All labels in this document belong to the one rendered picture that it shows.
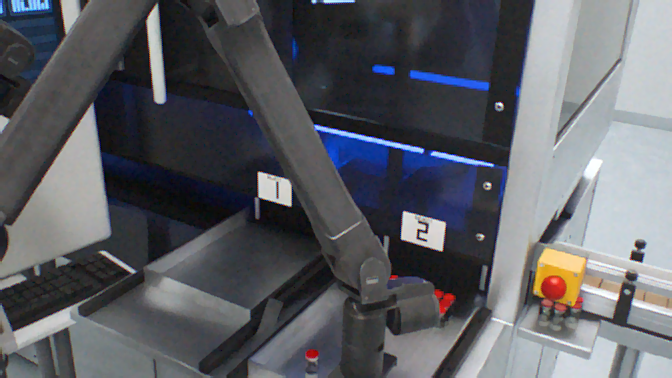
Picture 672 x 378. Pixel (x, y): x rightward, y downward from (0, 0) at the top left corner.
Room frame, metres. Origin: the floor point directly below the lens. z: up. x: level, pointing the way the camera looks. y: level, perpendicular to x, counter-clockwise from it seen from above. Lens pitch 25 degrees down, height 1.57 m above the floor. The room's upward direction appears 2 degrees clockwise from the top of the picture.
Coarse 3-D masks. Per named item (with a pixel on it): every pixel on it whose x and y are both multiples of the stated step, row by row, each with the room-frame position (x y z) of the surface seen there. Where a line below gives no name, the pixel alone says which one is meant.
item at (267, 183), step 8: (264, 176) 1.21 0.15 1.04; (272, 176) 1.20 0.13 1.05; (264, 184) 1.21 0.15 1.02; (272, 184) 1.20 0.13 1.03; (280, 184) 1.19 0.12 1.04; (288, 184) 1.18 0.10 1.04; (264, 192) 1.21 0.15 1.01; (272, 192) 1.20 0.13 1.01; (280, 192) 1.19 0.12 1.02; (288, 192) 1.18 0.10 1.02; (272, 200) 1.20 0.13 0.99; (280, 200) 1.19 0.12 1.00; (288, 200) 1.18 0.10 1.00
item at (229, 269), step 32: (224, 224) 1.24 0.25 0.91; (256, 224) 1.30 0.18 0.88; (192, 256) 1.14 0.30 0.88; (224, 256) 1.15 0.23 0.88; (256, 256) 1.15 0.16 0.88; (288, 256) 1.15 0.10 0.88; (320, 256) 1.12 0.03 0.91; (160, 288) 1.02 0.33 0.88; (192, 288) 0.97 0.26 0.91; (224, 288) 1.02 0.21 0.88; (256, 288) 1.03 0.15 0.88
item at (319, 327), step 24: (336, 288) 1.00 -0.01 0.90; (312, 312) 0.93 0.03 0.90; (336, 312) 0.96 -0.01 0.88; (288, 336) 0.87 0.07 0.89; (312, 336) 0.88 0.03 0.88; (336, 336) 0.89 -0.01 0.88; (408, 336) 0.89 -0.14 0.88; (432, 336) 0.89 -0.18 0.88; (456, 336) 0.85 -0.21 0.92; (264, 360) 0.81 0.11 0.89; (288, 360) 0.82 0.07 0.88; (336, 360) 0.82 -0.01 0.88; (408, 360) 0.83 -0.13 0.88; (432, 360) 0.83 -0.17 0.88
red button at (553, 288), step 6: (552, 276) 0.90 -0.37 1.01; (546, 282) 0.89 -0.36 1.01; (552, 282) 0.88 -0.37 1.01; (558, 282) 0.88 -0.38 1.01; (564, 282) 0.89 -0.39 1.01; (546, 288) 0.88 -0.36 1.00; (552, 288) 0.88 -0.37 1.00; (558, 288) 0.87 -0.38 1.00; (564, 288) 0.88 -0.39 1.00; (546, 294) 0.88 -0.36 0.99; (552, 294) 0.88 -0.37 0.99; (558, 294) 0.87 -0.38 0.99; (564, 294) 0.87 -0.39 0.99
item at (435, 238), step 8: (408, 216) 1.05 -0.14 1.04; (416, 216) 1.04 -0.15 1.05; (408, 224) 1.05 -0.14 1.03; (416, 224) 1.04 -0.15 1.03; (432, 224) 1.02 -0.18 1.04; (440, 224) 1.01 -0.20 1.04; (408, 232) 1.04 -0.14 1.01; (416, 232) 1.04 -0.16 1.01; (432, 232) 1.02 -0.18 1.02; (440, 232) 1.01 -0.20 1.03; (408, 240) 1.04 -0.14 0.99; (416, 240) 1.04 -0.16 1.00; (432, 240) 1.02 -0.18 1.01; (440, 240) 1.01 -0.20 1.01; (432, 248) 1.02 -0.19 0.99; (440, 248) 1.01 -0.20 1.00
